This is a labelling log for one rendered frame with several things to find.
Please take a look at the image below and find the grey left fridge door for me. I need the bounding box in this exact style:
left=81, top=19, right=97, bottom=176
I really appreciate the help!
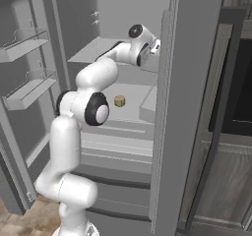
left=0, top=0, right=64, bottom=216

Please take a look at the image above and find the clear-fronted grey door bin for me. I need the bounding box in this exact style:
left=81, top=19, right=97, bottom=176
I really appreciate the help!
left=0, top=28, right=50, bottom=64
left=1, top=69, right=58, bottom=112

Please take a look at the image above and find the black oven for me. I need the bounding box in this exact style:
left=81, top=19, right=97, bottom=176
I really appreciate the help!
left=208, top=6, right=252, bottom=137

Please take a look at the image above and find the long dark oven handle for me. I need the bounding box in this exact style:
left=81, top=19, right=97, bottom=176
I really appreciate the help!
left=184, top=23, right=234, bottom=233

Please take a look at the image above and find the small tan round food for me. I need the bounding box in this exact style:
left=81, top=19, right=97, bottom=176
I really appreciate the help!
left=113, top=94, right=128, bottom=108

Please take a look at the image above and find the grey right fridge door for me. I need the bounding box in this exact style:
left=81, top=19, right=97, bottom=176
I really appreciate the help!
left=150, top=0, right=228, bottom=236

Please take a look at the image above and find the grey crisper drawer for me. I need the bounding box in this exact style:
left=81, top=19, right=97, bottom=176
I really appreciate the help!
left=78, top=118, right=156, bottom=169

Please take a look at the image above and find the grey freezer drawer front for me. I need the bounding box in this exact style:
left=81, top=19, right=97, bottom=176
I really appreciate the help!
left=71, top=170, right=153, bottom=223

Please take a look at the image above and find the grey fridge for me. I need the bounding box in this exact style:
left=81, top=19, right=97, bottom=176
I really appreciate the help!
left=28, top=0, right=180, bottom=236

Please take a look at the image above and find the grey fridge door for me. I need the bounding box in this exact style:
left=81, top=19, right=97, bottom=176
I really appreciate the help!
left=0, top=0, right=64, bottom=216
left=150, top=0, right=228, bottom=236

